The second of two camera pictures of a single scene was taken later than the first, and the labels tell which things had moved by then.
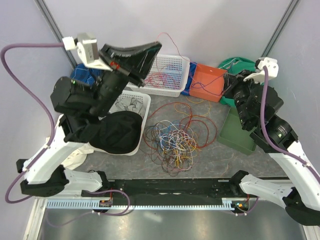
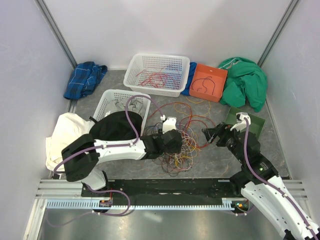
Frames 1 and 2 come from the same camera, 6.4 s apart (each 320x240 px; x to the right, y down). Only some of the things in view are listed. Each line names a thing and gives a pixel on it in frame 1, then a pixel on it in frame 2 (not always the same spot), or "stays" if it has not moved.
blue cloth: [192, 69] stays
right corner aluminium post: [289, 11] stays
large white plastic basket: [167, 77] stays
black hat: [118, 132] stays
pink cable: [174, 44] → [156, 77]
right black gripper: [233, 81] → [221, 129]
